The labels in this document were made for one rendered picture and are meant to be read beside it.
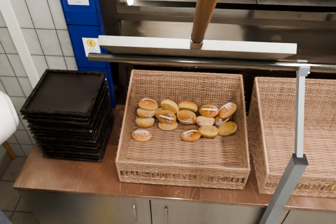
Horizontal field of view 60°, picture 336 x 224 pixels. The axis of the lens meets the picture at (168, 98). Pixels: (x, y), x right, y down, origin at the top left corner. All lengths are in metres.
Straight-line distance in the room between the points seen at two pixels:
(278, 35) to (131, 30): 0.67
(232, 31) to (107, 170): 0.85
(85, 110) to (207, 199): 0.63
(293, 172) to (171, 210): 0.61
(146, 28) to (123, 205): 0.82
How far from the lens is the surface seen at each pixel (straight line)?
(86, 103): 1.26
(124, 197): 1.35
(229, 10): 1.31
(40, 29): 1.52
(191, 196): 1.32
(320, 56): 1.51
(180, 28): 1.36
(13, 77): 1.80
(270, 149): 1.53
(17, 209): 2.15
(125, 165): 1.26
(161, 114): 1.44
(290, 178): 1.10
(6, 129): 0.88
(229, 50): 0.83
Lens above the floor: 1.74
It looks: 43 degrees down
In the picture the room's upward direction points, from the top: straight up
